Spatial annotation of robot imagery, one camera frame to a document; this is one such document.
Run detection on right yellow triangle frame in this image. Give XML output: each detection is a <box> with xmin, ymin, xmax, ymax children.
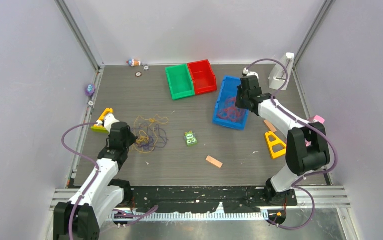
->
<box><xmin>265</xmin><ymin>131</ymin><xmax>287</xmax><ymax>159</ymax></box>

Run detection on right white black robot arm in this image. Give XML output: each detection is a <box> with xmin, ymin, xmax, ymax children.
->
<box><xmin>235</xmin><ymin>75</ymin><xmax>331</xmax><ymax>206</ymax></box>

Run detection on pink metronome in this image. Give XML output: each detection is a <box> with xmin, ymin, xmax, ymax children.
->
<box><xmin>305</xmin><ymin>115</ymin><xmax>325</xmax><ymax>147</ymax></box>

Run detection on white metronome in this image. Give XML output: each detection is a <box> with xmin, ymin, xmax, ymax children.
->
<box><xmin>268</xmin><ymin>52</ymin><xmax>295</xmax><ymax>91</ymax></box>

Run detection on orange yellow purple cables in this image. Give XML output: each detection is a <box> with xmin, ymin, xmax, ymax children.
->
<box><xmin>131</xmin><ymin>114</ymin><xmax>170</xmax><ymax>155</ymax></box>

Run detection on green plastic bin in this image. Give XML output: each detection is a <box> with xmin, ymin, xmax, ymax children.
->
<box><xmin>165</xmin><ymin>64</ymin><xmax>196</xmax><ymax>100</ymax></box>

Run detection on small orange block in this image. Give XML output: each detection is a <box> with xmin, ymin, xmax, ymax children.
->
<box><xmin>264</xmin><ymin>119</ymin><xmax>277</xmax><ymax>133</ymax></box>

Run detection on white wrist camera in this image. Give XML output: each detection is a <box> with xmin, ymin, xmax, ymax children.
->
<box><xmin>242</xmin><ymin>68</ymin><xmax>259</xmax><ymax>79</ymax></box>
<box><xmin>95</xmin><ymin>112</ymin><xmax>120</xmax><ymax>133</ymax></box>

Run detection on yellow triangle frame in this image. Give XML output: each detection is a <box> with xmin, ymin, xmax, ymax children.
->
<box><xmin>265</xmin><ymin>131</ymin><xmax>287</xmax><ymax>159</ymax></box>
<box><xmin>90</xmin><ymin>108</ymin><xmax>114</xmax><ymax>134</ymax></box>

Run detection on purple round toy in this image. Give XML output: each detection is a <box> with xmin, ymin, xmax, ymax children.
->
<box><xmin>85</xmin><ymin>83</ymin><xmax>96</xmax><ymax>97</ymax></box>

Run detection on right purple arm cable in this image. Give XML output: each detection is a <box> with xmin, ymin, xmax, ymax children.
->
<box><xmin>244</xmin><ymin>58</ymin><xmax>340</xmax><ymax>231</ymax></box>

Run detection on green frog toy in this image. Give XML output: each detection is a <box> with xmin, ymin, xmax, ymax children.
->
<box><xmin>184</xmin><ymin>131</ymin><xmax>198</xmax><ymax>147</ymax></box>

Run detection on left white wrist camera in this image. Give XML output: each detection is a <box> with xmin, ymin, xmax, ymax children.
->
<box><xmin>95</xmin><ymin>112</ymin><xmax>120</xmax><ymax>133</ymax></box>

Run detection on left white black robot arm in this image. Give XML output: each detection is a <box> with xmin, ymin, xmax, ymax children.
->
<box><xmin>53</xmin><ymin>120</ymin><xmax>137</xmax><ymax>240</ymax></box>

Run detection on small figurine toy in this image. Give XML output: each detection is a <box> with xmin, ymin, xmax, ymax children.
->
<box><xmin>126</xmin><ymin>58</ymin><xmax>142</xmax><ymax>67</ymax></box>

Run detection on orange wooden block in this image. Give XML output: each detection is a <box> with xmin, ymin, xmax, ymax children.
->
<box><xmin>206</xmin><ymin>155</ymin><xmax>223</xmax><ymax>169</ymax></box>

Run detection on left yellow triangle frame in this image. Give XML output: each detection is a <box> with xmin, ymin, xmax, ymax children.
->
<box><xmin>90</xmin><ymin>108</ymin><xmax>114</xmax><ymax>134</ymax></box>

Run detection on blue plastic bin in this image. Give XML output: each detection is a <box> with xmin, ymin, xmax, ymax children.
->
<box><xmin>212</xmin><ymin>75</ymin><xmax>249</xmax><ymax>131</ymax></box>

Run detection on red plastic bin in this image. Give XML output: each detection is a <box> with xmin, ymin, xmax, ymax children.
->
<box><xmin>187</xmin><ymin>59</ymin><xmax>218</xmax><ymax>95</ymax></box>

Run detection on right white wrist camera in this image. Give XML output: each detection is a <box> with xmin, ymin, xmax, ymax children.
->
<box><xmin>242</xmin><ymin>68</ymin><xmax>259</xmax><ymax>79</ymax></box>

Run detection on red orange cable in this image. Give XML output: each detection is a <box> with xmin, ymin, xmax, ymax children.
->
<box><xmin>217</xmin><ymin>96</ymin><xmax>248</xmax><ymax>123</ymax></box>

